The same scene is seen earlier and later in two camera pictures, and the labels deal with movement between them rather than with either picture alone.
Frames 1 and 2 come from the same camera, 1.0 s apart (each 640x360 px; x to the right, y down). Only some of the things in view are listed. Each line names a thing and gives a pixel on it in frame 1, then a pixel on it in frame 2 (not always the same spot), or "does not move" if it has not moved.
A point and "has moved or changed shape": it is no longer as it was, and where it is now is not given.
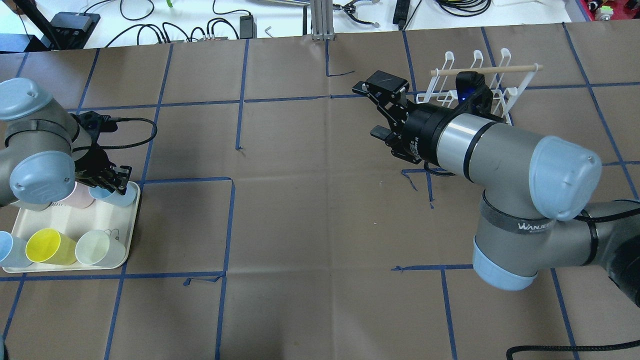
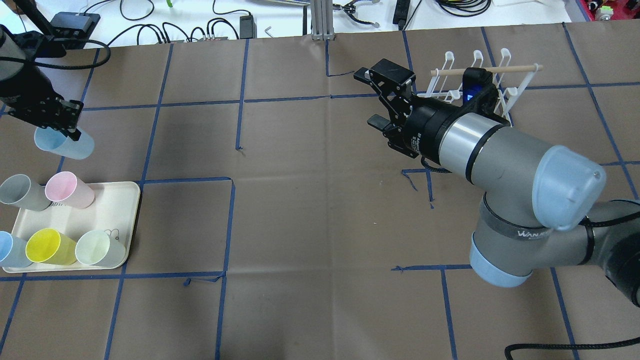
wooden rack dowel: x=451 y=72 does not move
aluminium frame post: x=322 y=20 does not move
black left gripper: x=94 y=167 to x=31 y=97
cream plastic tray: x=119 y=220 does not move
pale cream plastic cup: x=94 y=247 does not move
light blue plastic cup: x=130 y=199 has moved or changed shape
